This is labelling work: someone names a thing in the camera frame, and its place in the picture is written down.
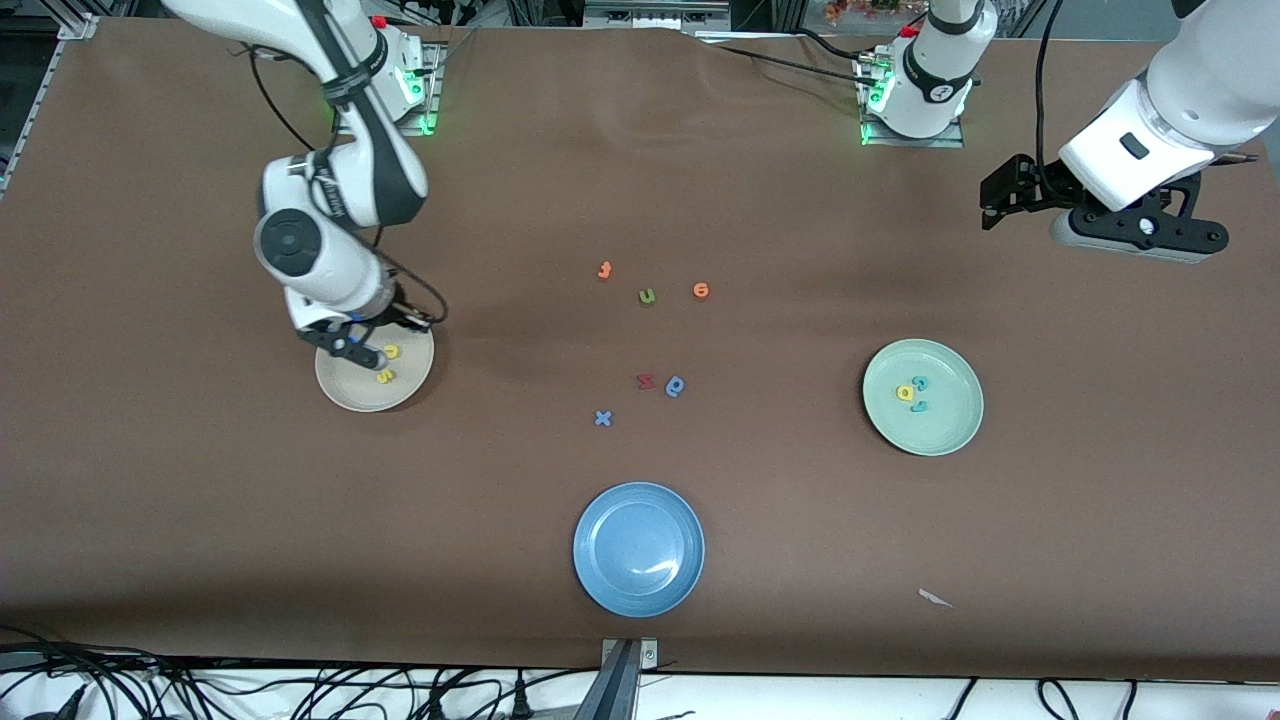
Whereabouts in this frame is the beige brown plate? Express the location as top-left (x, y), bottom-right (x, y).
top-left (314, 328), bottom-right (436, 413)

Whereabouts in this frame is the light green plate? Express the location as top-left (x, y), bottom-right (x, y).
top-left (862, 338), bottom-right (985, 457)

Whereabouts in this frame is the brown table cover sheet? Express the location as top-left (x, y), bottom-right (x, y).
top-left (0, 18), bottom-right (1280, 683)

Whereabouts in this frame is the blue plate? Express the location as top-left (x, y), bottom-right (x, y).
top-left (573, 481), bottom-right (706, 618)

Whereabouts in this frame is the grey metal box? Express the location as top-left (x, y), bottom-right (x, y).
top-left (585, 0), bottom-right (731, 31)

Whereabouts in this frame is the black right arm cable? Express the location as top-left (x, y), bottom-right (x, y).
top-left (245, 45), bottom-right (448, 327)

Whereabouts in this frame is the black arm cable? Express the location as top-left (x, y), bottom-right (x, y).
top-left (245, 45), bottom-right (448, 327)
top-left (1034, 0), bottom-right (1064, 177)

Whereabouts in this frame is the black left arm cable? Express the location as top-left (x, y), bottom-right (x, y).
top-left (1034, 0), bottom-right (1064, 177)

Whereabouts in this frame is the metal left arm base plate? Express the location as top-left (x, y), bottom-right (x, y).
top-left (860, 55), bottom-right (966, 149)

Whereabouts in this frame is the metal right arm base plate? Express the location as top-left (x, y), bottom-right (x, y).
top-left (333, 42), bottom-right (442, 137)

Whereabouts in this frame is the black base cable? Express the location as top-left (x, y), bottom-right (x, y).
top-left (795, 28), bottom-right (866, 66)
top-left (697, 40), bottom-right (873, 87)

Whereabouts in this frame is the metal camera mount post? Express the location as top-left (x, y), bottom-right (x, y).
top-left (575, 637), bottom-right (660, 720)

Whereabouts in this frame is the aluminium frame rail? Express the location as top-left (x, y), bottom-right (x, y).
top-left (0, 12), bottom-right (98, 196)

